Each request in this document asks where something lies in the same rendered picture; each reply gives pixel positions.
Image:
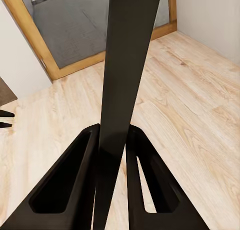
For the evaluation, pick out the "poster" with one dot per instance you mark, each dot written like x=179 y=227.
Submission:
x=129 y=30

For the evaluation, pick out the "door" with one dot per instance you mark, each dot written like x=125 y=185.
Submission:
x=69 y=35

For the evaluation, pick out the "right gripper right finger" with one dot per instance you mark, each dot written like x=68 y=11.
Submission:
x=174 y=209

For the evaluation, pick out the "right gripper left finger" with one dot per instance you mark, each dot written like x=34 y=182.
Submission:
x=64 y=198

